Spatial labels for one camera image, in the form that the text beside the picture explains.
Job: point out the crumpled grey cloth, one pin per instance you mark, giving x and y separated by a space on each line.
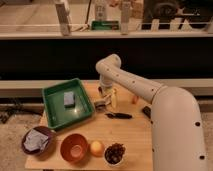
35 140

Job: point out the orange bowl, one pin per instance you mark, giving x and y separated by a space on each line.
74 148

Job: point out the blue grey sponge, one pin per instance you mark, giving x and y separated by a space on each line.
69 99

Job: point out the small dark cup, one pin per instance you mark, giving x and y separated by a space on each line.
100 90

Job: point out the orange fruit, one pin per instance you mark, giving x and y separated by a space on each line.
97 148

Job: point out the black handled utensil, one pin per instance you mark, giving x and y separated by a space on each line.
118 115

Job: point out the white bowl with dark contents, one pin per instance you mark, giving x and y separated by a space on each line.
114 154

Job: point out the white background post right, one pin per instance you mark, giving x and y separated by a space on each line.
125 15

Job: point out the dark brown bowl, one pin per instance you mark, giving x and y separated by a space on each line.
45 130

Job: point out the orange carrot piece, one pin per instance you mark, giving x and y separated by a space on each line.
135 99

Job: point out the white background post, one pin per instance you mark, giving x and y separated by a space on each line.
63 11
125 15

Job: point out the green background tray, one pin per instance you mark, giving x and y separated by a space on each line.
105 25

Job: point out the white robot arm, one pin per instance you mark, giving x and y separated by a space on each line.
177 132

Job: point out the small grey metal object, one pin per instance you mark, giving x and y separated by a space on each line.
100 106

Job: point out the green plastic tray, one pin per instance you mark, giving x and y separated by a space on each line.
59 116

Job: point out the wooden board table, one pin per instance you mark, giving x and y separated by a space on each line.
134 134

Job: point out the black rectangular remote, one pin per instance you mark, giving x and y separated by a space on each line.
147 111

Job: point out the yellow banana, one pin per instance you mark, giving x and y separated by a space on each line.
114 98

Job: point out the pale fork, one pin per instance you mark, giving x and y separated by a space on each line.
107 99

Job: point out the white background post left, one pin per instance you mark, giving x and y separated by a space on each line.
63 11

